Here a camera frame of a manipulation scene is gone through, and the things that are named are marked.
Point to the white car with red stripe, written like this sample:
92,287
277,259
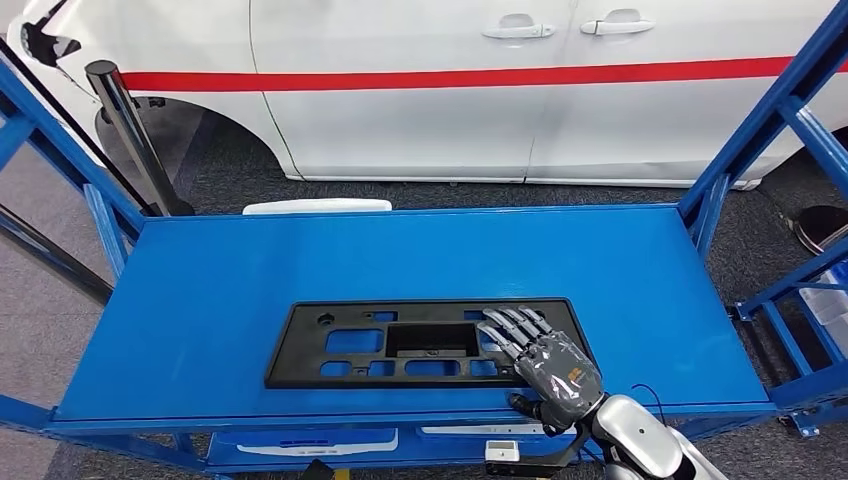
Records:
397,132

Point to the white plastic bin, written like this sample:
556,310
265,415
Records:
828,305

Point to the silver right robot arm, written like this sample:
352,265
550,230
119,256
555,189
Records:
636,437

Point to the blue metal shelf rack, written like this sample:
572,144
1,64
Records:
786,338
199,298

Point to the black robot chest part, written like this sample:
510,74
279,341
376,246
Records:
318,472

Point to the black plastic panel part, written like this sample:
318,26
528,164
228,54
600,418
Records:
298,358

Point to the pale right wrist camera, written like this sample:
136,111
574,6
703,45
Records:
502,452

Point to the white plastic board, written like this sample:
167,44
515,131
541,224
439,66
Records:
318,206

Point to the black round stanchion base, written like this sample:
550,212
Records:
821,228

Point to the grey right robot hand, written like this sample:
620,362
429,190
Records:
563,384

